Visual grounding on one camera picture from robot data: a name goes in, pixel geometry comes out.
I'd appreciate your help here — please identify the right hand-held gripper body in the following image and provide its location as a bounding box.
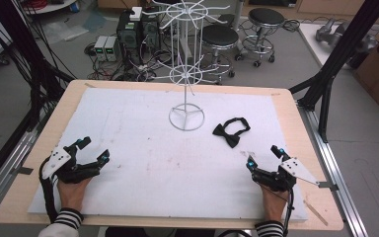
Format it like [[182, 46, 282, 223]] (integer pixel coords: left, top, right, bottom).
[[250, 157, 321, 193]]

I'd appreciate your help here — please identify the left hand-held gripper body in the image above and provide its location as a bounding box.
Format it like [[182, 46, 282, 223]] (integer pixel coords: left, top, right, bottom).
[[40, 144, 103, 185]]

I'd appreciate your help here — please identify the black bow tie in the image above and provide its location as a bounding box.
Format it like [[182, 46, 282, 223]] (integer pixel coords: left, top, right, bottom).
[[211, 117, 252, 149]]

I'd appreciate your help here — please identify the white wire display rack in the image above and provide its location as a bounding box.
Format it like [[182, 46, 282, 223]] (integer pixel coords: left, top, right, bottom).
[[140, 0, 231, 132]]

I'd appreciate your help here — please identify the person's left hand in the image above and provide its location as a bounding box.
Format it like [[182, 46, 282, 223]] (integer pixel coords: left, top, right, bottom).
[[56, 176, 93, 212]]

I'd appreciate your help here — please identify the person's right hand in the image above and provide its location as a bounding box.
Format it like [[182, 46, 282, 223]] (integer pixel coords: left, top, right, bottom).
[[260, 183, 290, 223]]

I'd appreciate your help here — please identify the thin wooden stick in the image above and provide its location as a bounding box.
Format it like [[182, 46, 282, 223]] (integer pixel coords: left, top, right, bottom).
[[302, 199, 330, 227]]

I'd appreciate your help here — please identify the white foam mat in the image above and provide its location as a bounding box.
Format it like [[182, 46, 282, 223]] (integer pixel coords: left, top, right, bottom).
[[28, 87, 309, 222]]

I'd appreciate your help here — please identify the person's dark lap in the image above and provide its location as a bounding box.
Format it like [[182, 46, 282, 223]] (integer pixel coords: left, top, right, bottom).
[[104, 226, 217, 237]]

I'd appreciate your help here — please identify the grey power supply unit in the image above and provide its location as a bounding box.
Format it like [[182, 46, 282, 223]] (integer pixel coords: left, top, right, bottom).
[[93, 35, 109, 62], [105, 35, 121, 62]]

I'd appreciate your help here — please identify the black computer tower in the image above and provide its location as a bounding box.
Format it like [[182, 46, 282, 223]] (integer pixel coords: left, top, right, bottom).
[[115, 9, 162, 64]]

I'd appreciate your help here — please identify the black round stool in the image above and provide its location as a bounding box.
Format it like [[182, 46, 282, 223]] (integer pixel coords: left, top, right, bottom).
[[200, 24, 241, 86], [235, 7, 286, 68]]

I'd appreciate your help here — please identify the grey robot part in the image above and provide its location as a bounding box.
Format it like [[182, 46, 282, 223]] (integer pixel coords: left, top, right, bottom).
[[315, 17, 379, 51]]

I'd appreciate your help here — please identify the small white box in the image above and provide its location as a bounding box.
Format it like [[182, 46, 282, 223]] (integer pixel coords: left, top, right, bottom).
[[128, 6, 143, 23]]

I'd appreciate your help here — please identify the aluminium rail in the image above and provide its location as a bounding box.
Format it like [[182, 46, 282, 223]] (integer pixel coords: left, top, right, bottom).
[[0, 127, 41, 219], [296, 101, 370, 237]]

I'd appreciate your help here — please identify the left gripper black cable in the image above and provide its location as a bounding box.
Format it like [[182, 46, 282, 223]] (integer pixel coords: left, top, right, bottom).
[[38, 157, 61, 224]]

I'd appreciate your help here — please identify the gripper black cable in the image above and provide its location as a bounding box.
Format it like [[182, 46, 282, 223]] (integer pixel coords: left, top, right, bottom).
[[38, 157, 61, 224], [281, 189, 296, 237]]

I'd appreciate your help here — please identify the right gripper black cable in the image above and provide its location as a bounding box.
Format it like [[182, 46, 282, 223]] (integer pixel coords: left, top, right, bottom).
[[281, 189, 296, 237]]

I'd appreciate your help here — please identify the tangle of floor cables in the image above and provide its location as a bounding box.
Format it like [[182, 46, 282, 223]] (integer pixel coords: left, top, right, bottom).
[[84, 41, 179, 82]]

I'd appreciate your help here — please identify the black metal frame post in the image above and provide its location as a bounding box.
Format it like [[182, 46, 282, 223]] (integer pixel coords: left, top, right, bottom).
[[0, 0, 77, 133], [288, 0, 379, 143]]

